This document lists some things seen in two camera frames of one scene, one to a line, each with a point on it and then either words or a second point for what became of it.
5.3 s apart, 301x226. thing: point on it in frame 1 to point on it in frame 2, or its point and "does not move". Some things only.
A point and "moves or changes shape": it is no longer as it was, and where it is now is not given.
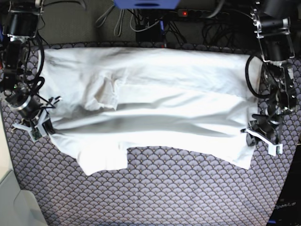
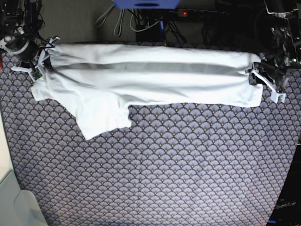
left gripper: [29, 107] to [27, 51]
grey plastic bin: [19, 207] does not move
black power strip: [200, 13] does not move
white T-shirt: [102, 101] moves or changes shape
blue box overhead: [172, 4] does not move
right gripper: [268, 123] to [274, 68]
